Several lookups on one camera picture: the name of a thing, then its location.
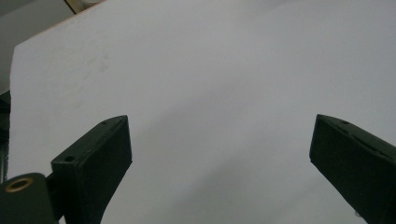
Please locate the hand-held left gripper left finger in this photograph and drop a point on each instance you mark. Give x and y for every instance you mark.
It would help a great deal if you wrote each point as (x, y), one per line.
(93, 168)

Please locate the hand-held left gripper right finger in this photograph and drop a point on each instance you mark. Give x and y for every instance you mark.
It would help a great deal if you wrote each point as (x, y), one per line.
(358, 168)

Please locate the black metal stand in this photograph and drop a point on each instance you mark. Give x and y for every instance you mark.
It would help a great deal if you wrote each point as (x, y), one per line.
(3, 124)

